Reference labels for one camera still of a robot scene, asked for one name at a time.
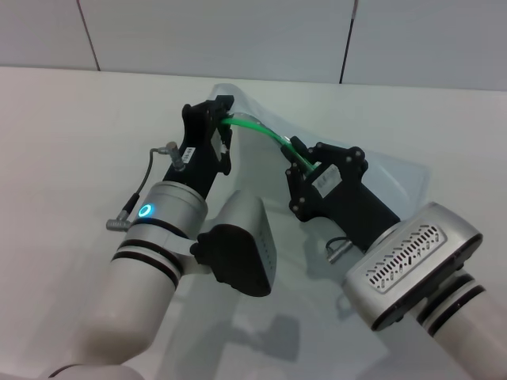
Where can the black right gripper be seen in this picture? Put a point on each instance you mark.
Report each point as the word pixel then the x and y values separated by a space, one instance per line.
pixel 348 198

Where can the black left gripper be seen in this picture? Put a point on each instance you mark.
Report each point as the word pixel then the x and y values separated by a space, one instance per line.
pixel 198 154

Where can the clear green-zip document bag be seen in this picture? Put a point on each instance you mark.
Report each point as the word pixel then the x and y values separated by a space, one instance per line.
pixel 396 178

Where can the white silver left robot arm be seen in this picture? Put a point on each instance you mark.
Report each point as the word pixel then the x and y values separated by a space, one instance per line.
pixel 130 285

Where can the thin black background pole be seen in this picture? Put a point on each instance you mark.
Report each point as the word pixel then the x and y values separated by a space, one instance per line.
pixel 348 43

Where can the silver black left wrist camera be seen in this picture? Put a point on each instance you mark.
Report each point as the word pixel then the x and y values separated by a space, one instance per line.
pixel 245 249

